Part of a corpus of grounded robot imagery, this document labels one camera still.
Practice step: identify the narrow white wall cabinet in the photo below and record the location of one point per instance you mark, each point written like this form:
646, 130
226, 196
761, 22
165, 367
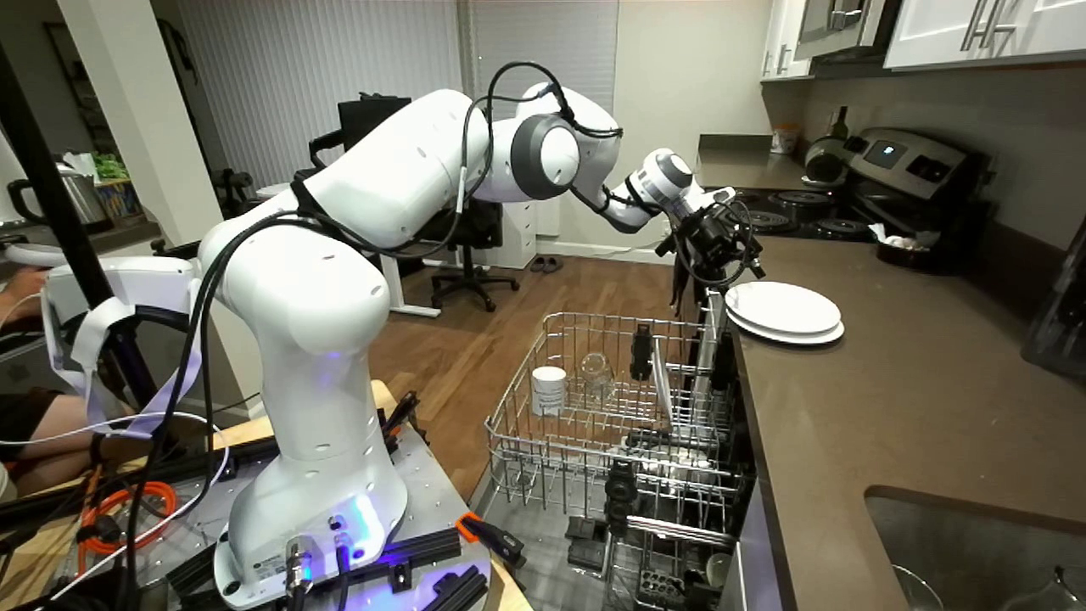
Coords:
783, 39

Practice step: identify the dishwasher rack with black holders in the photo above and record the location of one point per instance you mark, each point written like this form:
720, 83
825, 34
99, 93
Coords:
588, 554

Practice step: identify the white rounded frame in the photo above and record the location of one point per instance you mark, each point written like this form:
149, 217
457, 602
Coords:
147, 283

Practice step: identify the black monitor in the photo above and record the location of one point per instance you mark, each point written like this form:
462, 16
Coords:
368, 119

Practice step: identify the white cup in rack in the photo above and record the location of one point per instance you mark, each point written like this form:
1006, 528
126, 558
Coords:
548, 391

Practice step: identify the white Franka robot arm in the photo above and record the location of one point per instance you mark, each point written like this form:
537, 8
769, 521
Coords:
307, 340

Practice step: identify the black tripod pole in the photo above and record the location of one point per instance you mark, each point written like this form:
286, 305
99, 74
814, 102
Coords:
54, 217

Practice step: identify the clear drinking glass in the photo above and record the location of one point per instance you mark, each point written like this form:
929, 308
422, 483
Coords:
596, 376

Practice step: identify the steel kitchen sink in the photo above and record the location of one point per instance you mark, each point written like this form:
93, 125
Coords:
971, 554

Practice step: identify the orange clamp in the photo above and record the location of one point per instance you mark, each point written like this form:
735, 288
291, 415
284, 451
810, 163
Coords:
156, 495

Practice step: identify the white window blinds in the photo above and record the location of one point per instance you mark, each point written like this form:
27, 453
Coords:
544, 34

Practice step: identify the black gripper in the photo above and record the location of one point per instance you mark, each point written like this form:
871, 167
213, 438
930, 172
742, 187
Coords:
714, 235

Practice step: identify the white drawer unit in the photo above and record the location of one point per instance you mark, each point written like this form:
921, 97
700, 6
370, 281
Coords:
527, 238

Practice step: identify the person forearm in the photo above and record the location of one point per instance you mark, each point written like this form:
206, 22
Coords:
19, 299

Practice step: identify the black office chair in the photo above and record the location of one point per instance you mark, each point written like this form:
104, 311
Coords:
475, 231

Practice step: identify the robot mounting table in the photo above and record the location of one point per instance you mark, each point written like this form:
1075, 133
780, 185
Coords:
435, 487

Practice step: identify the black pan with white paper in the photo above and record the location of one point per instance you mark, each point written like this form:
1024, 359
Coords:
921, 256

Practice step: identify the black bar clamp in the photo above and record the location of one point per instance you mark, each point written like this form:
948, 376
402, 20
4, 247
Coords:
435, 554

